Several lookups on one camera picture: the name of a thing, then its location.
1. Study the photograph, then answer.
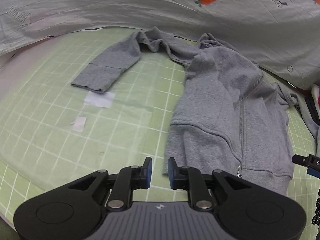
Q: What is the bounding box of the grey zip hoodie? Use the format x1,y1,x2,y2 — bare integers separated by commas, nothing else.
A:
72,28,319,194

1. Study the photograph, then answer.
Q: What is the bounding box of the grey carrot print sheet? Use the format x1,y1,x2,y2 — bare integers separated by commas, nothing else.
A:
1,0,319,89

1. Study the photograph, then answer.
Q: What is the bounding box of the black folded garment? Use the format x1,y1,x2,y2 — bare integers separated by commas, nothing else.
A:
305,95,320,125

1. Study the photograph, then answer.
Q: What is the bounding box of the large white tape piece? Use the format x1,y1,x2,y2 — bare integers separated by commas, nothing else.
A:
84,91,116,108

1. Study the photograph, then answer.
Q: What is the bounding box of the small white tape piece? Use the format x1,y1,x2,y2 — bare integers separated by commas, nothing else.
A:
71,116,87,132

